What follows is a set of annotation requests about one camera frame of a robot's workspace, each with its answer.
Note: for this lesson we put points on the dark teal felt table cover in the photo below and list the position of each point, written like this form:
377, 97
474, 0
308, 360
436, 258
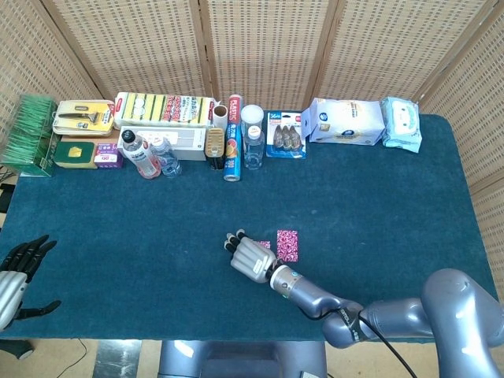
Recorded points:
157, 236

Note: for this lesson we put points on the yellow sponge multipack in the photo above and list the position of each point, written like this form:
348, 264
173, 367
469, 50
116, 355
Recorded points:
165, 108

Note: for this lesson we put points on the black caster base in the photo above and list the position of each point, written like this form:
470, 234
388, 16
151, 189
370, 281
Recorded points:
17, 349

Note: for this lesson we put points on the pink patterned card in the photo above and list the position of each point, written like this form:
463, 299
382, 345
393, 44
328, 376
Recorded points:
287, 244

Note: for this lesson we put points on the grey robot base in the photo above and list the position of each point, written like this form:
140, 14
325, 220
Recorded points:
236, 358

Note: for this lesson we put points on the white purple tissue pack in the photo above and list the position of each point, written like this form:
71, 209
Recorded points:
346, 122

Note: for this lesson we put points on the green tea bag box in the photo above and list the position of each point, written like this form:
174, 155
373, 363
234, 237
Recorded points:
27, 134

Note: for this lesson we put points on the pink drink bottle black cap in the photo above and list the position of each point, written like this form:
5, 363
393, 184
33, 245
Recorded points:
141, 157

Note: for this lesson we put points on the white paper roll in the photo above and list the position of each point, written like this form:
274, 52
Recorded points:
219, 114

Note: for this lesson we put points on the brown cardboard box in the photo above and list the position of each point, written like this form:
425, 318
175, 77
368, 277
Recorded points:
106, 138

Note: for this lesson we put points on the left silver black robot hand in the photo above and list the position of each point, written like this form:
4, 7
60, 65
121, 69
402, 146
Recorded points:
15, 275

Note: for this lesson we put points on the razor in yellow blister pack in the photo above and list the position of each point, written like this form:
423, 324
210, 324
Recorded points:
84, 116

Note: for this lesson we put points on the small purple box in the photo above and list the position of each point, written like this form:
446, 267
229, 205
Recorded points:
107, 155

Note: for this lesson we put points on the small clear water bottle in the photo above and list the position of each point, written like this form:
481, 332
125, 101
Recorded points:
167, 159

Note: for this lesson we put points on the blue hooks blister pack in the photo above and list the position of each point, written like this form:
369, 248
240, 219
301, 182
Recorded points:
286, 136

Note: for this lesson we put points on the black equipment beside table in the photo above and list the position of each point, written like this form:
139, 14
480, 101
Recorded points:
6, 193

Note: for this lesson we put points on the tall clear bottle white cap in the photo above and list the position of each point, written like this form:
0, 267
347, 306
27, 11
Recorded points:
253, 141

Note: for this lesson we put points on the long white box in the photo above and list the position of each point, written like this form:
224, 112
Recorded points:
189, 143

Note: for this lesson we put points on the blue plastic wrap roll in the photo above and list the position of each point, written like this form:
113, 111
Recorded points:
233, 145

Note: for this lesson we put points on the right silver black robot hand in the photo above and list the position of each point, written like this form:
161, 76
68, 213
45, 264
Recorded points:
252, 262

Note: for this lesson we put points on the light blue wet wipes pack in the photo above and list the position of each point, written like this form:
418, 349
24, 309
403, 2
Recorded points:
401, 124

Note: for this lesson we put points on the woven rattan folding screen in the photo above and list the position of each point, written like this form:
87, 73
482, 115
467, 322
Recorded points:
267, 51

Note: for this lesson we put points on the steel floor plate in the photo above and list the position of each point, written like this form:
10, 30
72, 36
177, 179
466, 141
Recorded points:
118, 360

